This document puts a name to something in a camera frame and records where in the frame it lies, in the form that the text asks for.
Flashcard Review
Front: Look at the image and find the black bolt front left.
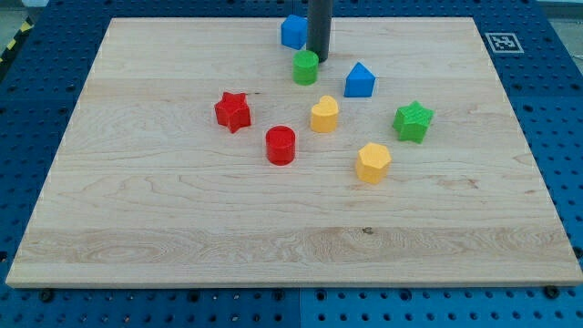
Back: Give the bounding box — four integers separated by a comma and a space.
38, 289, 55, 302

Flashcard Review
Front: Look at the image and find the blue triangular prism block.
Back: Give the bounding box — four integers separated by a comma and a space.
343, 62, 376, 97

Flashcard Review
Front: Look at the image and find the light wooden board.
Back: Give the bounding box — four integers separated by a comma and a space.
6, 17, 582, 289

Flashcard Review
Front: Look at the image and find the yellow heart block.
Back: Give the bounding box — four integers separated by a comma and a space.
311, 95, 339, 133

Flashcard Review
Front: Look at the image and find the green star block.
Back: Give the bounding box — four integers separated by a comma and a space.
393, 101, 435, 144

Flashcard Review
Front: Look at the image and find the red star block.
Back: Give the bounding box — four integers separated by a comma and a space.
214, 92, 251, 133

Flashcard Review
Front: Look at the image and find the red cylinder block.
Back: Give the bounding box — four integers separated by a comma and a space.
265, 126, 296, 166

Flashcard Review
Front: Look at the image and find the black bolt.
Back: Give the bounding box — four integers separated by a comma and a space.
543, 285, 560, 300
38, 289, 55, 302

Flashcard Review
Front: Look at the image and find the blue cube block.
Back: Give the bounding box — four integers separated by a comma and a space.
281, 15, 308, 50

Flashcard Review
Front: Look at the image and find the green cylinder block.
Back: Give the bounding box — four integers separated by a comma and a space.
292, 50, 319, 86

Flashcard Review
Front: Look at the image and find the black bolt front right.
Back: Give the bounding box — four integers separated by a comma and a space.
543, 285, 560, 300

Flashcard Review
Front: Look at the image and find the white fiducial marker tag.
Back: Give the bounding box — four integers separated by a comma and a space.
485, 32, 524, 54

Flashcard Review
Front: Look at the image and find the yellow hexagon block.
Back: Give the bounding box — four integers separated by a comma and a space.
355, 142, 392, 184

